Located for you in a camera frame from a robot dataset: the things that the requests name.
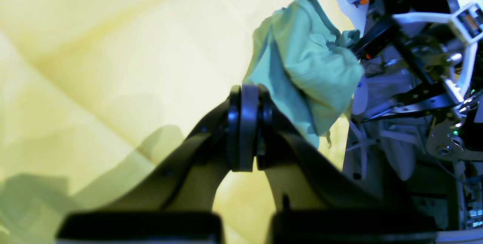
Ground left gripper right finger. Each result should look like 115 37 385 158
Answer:
257 85 416 214

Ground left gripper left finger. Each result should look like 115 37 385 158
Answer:
101 85 260 212

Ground green T-shirt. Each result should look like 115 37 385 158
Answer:
243 0 364 149

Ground orange table cloth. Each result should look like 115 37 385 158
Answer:
1 0 365 244

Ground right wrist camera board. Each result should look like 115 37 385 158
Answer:
448 2 483 47

